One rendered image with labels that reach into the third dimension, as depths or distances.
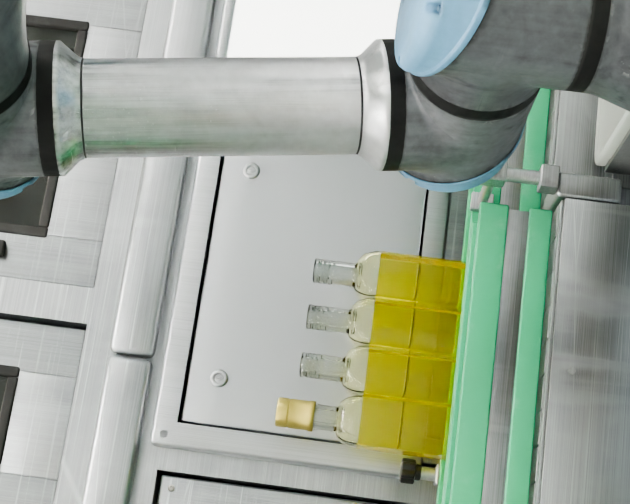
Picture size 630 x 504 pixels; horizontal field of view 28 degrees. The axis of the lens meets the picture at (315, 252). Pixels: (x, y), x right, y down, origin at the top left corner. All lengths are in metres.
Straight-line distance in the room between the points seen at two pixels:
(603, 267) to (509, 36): 0.47
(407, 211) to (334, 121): 0.60
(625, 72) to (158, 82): 0.38
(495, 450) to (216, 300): 0.47
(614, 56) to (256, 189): 0.78
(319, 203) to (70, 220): 0.34
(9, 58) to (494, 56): 0.37
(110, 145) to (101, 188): 0.66
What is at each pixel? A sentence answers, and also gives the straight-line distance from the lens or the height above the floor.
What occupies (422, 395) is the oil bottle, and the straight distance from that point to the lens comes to 1.44.
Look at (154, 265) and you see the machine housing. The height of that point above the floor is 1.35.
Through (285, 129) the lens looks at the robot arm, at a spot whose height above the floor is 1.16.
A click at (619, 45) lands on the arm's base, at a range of 0.98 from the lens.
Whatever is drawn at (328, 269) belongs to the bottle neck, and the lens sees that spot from 1.49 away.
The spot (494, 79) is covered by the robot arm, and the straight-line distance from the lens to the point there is 1.00.
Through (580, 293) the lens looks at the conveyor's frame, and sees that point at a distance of 1.36.
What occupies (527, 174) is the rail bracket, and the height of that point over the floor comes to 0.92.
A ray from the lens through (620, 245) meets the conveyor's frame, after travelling 1.38.
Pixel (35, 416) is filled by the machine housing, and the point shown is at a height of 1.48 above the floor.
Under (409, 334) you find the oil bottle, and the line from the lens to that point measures 1.46.
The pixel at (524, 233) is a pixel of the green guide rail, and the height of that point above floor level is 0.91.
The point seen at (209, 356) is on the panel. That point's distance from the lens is 1.61.
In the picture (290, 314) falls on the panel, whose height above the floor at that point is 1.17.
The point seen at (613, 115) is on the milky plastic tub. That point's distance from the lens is 1.47.
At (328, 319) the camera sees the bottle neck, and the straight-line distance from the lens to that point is 1.47.
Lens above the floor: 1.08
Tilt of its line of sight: 2 degrees up
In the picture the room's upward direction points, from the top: 83 degrees counter-clockwise
